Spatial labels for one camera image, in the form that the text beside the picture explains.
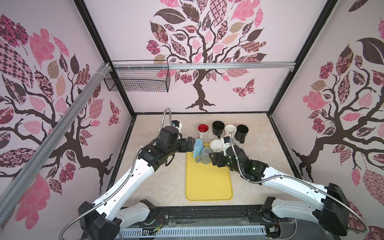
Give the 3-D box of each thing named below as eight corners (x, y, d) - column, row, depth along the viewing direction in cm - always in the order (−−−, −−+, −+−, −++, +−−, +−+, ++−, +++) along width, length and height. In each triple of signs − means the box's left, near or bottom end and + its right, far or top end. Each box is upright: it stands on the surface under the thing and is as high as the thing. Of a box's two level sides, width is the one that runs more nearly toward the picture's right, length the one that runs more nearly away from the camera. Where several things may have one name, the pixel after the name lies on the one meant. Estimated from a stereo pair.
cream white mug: (197, 142, 104) (197, 135, 98) (197, 129, 111) (197, 123, 106) (209, 142, 104) (209, 135, 98) (208, 129, 111) (208, 123, 106)
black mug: (232, 140, 105) (234, 133, 98) (236, 131, 111) (239, 123, 104) (242, 144, 103) (245, 137, 96) (246, 134, 108) (249, 126, 101)
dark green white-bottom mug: (212, 139, 107) (213, 129, 99) (211, 129, 113) (212, 120, 105) (223, 138, 107) (225, 129, 99) (221, 129, 113) (223, 120, 105)
